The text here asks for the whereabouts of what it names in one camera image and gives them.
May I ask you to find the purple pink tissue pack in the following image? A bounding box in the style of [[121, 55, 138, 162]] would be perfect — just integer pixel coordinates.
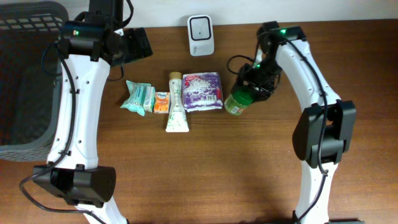
[[182, 72, 223, 113]]

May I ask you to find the white cream tube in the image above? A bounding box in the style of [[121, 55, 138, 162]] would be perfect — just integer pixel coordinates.
[[165, 72, 189, 133]]

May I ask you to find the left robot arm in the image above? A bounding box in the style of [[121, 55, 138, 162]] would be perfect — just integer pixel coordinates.
[[30, 0, 152, 223]]

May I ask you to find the small orange packet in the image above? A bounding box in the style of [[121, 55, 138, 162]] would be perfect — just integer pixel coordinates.
[[154, 92, 170, 114]]

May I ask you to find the dark grey plastic basket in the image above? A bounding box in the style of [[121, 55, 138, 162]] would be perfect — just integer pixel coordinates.
[[1, 1, 68, 162]]

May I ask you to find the teal wet wipes pack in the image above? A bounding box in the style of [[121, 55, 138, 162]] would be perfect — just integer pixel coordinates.
[[120, 80, 151, 116]]

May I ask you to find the white barcode scanner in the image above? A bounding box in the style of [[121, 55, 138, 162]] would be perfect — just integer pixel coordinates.
[[187, 15, 215, 57]]

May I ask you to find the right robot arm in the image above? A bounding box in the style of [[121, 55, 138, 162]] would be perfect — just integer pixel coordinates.
[[231, 21, 356, 223]]

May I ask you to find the green lid glass jar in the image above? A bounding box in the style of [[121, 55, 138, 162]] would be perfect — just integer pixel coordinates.
[[224, 88, 254, 115]]

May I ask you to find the small white green packet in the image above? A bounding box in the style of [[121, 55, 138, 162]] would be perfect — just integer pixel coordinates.
[[143, 86, 155, 113]]

